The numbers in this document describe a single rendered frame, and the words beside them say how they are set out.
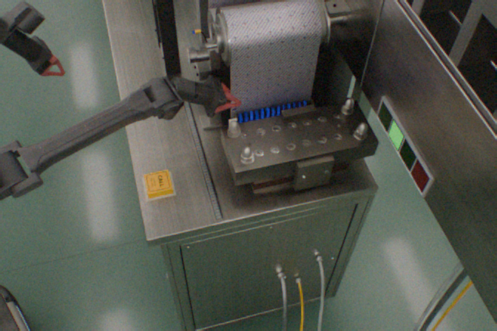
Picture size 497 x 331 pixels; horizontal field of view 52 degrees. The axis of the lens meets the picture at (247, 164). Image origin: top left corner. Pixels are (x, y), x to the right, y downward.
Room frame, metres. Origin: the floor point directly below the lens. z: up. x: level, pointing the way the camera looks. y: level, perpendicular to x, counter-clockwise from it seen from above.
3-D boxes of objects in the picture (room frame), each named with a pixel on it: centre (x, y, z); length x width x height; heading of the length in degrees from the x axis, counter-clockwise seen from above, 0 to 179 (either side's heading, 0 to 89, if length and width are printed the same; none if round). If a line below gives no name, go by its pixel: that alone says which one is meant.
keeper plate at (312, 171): (0.82, -0.18, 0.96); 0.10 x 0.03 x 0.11; 107
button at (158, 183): (0.80, 0.25, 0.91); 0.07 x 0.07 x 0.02; 17
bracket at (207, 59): (1.05, 0.12, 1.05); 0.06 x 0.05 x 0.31; 107
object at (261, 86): (1.00, -0.06, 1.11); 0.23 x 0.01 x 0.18; 107
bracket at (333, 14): (1.11, -0.21, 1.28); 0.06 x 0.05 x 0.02; 107
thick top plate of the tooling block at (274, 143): (0.90, -0.14, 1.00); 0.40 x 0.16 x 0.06; 107
